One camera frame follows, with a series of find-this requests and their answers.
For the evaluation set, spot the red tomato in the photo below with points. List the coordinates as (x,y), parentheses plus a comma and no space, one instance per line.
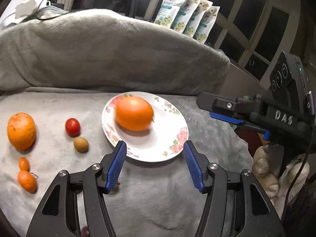
(72,127)

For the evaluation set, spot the grey blanket covered cushion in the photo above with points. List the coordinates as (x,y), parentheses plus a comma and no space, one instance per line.
(100,49)

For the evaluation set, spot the white power adapter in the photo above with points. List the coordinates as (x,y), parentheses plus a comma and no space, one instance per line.
(29,7)

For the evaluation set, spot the dark purple plum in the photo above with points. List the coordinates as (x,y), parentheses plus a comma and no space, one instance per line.
(85,232)

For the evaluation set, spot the tiny orange kumquat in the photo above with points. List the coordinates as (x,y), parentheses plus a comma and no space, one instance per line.
(23,164)

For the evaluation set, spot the white floral oval plate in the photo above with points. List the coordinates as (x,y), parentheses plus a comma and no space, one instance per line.
(163,141)

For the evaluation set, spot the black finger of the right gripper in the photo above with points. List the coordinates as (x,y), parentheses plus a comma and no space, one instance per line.
(235,108)

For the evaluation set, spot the large speckled orange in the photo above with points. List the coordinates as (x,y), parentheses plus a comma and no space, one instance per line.
(21,131)

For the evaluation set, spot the smooth orange on plate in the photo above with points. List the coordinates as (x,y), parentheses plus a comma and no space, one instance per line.
(134,114)

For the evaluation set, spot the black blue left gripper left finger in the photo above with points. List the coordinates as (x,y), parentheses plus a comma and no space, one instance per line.
(57,213)

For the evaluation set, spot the brown longan fruit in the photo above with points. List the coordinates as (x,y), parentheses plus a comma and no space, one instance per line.
(81,144)
(116,187)

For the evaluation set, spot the floral refill pouch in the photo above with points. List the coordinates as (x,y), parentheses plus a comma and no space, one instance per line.
(168,12)
(184,14)
(206,24)
(195,19)

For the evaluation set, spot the small orange tangerine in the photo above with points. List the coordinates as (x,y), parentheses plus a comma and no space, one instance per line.
(27,181)

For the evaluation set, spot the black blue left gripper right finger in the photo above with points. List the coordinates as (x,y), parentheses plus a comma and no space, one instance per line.
(252,212)

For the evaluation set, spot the white gloved right hand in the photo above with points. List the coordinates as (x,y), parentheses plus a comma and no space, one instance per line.
(266,167)

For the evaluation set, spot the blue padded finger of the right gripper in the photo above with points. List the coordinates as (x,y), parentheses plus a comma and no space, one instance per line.
(242,124)

